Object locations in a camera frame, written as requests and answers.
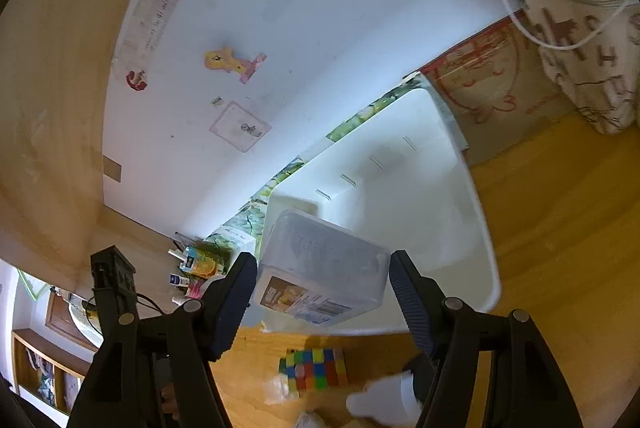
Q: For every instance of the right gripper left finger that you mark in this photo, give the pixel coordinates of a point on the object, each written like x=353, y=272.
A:
x=225, y=302

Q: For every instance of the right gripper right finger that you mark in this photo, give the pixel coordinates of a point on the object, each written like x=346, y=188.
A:
x=420, y=301

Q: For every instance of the clear box with blue label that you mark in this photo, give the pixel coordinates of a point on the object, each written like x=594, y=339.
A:
x=318, y=273

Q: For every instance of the colourful rubiks cube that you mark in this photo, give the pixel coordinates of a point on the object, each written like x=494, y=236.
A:
x=314, y=369

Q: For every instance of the black power adapter plug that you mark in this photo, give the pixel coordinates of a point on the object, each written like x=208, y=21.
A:
x=422, y=371

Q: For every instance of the beige wedge-shaped box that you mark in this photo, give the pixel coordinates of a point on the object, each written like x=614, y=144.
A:
x=309, y=420

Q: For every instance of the pink cylindrical can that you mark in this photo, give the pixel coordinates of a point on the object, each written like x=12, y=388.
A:
x=195, y=289

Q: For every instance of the green landscape poster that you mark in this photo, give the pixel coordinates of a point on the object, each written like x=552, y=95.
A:
x=407, y=139

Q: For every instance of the white plastic storage bin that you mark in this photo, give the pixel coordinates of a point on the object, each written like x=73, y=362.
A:
x=461, y=260

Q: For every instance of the brown cartoon cardboard sheet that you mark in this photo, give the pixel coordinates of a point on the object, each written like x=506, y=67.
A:
x=494, y=85

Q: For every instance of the paper note strip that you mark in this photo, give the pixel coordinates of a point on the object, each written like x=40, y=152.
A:
x=144, y=30

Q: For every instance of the beige printed fabric bag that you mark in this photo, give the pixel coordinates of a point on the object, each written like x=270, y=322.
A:
x=590, y=49

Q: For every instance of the pink square wall sticker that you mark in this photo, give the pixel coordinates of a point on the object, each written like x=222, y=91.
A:
x=239, y=128

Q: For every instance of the red wall sticker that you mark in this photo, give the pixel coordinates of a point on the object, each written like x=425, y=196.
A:
x=136, y=80

